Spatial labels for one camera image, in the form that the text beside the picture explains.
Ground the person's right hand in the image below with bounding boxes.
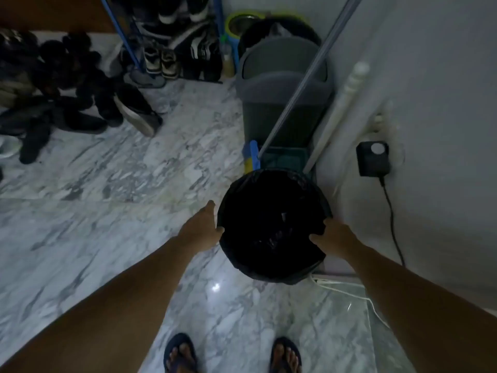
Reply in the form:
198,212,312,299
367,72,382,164
309,218,364,263

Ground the person's left hand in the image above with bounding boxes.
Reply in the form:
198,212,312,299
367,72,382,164
178,200,225,252

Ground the black plastic bag liner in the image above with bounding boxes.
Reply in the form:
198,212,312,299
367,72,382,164
216,168,334,286

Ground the pink bin with black liner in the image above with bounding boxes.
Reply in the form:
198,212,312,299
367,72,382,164
216,168,334,286

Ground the person's left forearm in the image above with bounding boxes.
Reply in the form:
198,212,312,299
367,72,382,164
0,236,202,373

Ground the person's right forearm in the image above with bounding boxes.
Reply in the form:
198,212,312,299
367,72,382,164
343,242,497,373

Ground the person's left foot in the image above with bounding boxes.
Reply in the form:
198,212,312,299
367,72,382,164
169,342,197,373

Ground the person's foot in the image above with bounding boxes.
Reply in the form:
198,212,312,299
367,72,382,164
169,342,197,373
273,343,300,373

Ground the person's right foot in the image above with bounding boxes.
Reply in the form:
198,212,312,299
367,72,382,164
273,343,300,373

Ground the black power adapter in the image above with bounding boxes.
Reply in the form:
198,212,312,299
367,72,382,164
356,141,390,178

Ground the blue yellow brush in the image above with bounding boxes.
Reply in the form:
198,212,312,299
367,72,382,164
243,140,261,175

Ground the teal dustpan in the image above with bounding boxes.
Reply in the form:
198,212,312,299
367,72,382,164
259,146,311,174

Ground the blue left flip-flop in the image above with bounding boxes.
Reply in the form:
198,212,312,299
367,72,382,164
163,332,199,373

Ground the blue flip-flop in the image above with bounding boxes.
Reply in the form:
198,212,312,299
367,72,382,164
163,332,199,373
270,336,303,373

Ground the blue right flip-flop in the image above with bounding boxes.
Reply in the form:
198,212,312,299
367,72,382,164
270,336,303,373

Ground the white pole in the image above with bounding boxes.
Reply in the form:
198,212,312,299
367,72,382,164
302,62,370,175

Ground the grey swing-lid bin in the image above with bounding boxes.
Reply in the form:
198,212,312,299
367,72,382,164
236,34,335,150

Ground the yellowish plastic bottle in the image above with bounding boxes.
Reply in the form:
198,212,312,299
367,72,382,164
220,34,237,79

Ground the row of black-white sneakers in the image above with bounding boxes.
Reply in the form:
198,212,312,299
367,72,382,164
116,0,224,90

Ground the pile of dark shoes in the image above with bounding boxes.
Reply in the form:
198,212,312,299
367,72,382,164
0,28,164,166

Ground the black round bin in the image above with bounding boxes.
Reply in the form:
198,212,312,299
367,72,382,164
237,17,322,59

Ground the yellow-green plastic bucket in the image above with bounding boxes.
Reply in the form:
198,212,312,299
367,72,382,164
224,10,272,40

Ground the blue metal shoe rack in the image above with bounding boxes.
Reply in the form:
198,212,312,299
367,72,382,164
99,0,226,84

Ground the brown wooden panel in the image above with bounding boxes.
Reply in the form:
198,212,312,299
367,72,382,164
0,0,117,34

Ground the white cable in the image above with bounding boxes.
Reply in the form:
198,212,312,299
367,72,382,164
310,272,391,331

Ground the black adapter cable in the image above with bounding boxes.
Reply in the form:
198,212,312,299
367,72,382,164
378,175,406,268

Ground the white wall socket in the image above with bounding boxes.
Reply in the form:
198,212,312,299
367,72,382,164
368,111,393,137

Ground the metal mop handle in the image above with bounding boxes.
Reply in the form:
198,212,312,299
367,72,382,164
257,0,366,160

